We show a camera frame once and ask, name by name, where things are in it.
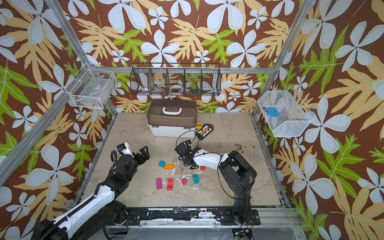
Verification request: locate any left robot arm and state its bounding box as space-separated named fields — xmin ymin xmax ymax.
xmin=32 ymin=143 xmax=150 ymax=240

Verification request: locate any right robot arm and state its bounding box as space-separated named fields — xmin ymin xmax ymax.
xmin=175 ymin=141 xmax=257 ymax=224

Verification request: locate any orange block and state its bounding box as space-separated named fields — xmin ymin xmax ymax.
xmin=164 ymin=164 xmax=175 ymax=170

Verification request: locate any teal rectangular block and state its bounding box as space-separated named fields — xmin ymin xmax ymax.
xmin=192 ymin=174 xmax=200 ymax=185

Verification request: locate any magenta rectangular block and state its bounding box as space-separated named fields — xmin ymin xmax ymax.
xmin=156 ymin=178 xmax=163 ymax=190

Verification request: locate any red arch block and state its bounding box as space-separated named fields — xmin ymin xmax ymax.
xmin=167 ymin=178 xmax=174 ymax=191

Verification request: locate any yellow tape measure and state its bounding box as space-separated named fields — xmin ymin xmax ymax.
xmin=196 ymin=123 xmax=203 ymax=130

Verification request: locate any black battery pack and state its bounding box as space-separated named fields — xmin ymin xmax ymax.
xmin=195 ymin=124 xmax=214 ymax=140

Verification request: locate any white box with brown lid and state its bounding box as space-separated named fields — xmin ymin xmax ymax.
xmin=147 ymin=99 xmax=198 ymax=138

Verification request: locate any blue device in basket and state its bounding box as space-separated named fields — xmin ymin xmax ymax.
xmin=267 ymin=107 xmax=279 ymax=118

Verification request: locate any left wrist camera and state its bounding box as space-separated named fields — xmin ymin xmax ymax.
xmin=117 ymin=142 xmax=133 ymax=156

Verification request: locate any black wire basket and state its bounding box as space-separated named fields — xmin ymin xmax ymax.
xmin=128 ymin=63 xmax=222 ymax=97

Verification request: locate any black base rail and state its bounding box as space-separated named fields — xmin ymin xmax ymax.
xmin=126 ymin=207 xmax=261 ymax=226

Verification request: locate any white wire basket left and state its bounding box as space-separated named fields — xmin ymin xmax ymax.
xmin=65 ymin=64 xmax=117 ymax=109

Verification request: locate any white wire basket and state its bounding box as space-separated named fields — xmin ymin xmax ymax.
xmin=65 ymin=64 xmax=117 ymax=109
xmin=258 ymin=87 xmax=315 ymax=138

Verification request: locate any white wire basket right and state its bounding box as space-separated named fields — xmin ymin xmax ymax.
xmin=258 ymin=87 xmax=315 ymax=138

